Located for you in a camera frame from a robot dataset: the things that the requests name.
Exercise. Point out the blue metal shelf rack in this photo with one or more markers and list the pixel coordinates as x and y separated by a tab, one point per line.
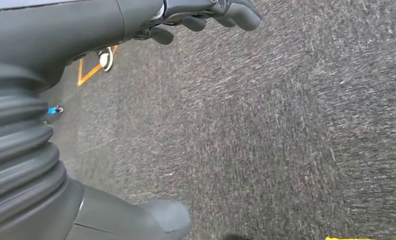
52	110

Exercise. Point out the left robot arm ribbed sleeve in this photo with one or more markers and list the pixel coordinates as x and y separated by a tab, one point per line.
15	149

